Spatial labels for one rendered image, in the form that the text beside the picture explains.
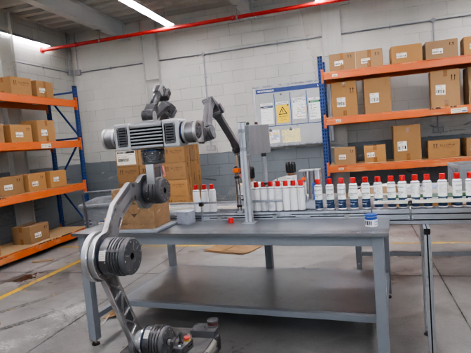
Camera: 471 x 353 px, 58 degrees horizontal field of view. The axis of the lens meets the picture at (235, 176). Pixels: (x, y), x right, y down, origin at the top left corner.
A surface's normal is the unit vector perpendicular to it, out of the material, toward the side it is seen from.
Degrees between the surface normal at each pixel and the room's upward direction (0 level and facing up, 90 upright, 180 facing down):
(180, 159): 91
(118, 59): 90
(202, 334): 90
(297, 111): 91
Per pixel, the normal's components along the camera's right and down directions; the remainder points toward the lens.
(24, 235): -0.22, 0.11
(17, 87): 0.94, -0.04
